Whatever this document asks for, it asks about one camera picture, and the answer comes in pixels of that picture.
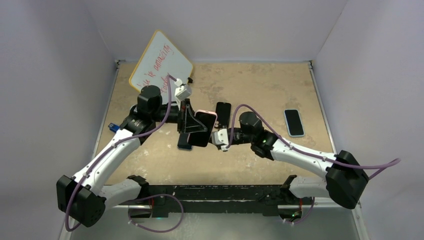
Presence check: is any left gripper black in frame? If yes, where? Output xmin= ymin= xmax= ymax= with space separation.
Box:
xmin=151 ymin=98 xmax=208 ymax=134

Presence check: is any phone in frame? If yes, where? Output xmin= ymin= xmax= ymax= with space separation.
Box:
xmin=187 ymin=109 xmax=219 ymax=149
xmin=284 ymin=109 xmax=305 ymax=137
xmin=215 ymin=102 xmax=232 ymax=129

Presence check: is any black phone case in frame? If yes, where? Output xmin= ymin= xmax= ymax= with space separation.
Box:
xmin=176 ymin=133 xmax=193 ymax=151

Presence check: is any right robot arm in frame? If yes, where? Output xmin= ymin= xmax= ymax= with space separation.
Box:
xmin=227 ymin=111 xmax=369 ymax=209

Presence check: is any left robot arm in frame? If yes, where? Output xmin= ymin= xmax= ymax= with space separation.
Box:
xmin=56 ymin=84 xmax=204 ymax=232

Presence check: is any blue black stapler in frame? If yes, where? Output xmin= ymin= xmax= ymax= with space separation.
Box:
xmin=108 ymin=123 xmax=120 ymax=133

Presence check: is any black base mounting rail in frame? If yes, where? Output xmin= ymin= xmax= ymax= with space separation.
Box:
xmin=129 ymin=184 xmax=314 ymax=220

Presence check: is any white board yellow frame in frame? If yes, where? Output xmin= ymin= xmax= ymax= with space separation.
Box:
xmin=129 ymin=30 xmax=194 ymax=103

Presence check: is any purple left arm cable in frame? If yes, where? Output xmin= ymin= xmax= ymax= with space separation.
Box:
xmin=64 ymin=74 xmax=185 ymax=233

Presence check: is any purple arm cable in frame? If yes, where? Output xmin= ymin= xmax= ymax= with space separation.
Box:
xmin=225 ymin=103 xmax=402 ymax=226
xmin=64 ymin=74 xmax=185 ymax=233

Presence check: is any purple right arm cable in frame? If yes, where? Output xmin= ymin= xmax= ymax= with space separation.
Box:
xmin=225 ymin=103 xmax=402 ymax=226

